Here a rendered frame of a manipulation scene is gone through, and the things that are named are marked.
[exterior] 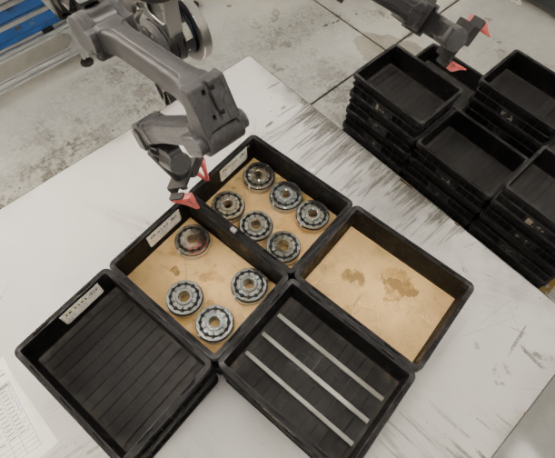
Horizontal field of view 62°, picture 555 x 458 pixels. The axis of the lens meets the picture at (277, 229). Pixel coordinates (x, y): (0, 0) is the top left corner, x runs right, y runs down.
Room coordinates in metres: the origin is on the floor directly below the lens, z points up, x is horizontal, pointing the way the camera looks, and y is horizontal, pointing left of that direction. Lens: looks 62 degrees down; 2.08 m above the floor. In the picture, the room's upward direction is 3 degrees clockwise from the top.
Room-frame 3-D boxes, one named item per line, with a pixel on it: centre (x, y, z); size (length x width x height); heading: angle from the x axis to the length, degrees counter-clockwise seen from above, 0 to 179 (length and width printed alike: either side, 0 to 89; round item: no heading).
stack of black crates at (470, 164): (1.28, -0.84, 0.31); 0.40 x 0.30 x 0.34; 46
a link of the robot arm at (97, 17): (0.81, 0.39, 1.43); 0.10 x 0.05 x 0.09; 46
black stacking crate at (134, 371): (0.23, 0.38, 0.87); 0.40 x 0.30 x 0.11; 53
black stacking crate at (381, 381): (0.23, -0.12, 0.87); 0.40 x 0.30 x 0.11; 53
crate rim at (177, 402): (0.23, 0.38, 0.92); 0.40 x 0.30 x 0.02; 53
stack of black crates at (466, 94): (1.85, -0.83, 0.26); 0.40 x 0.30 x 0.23; 46
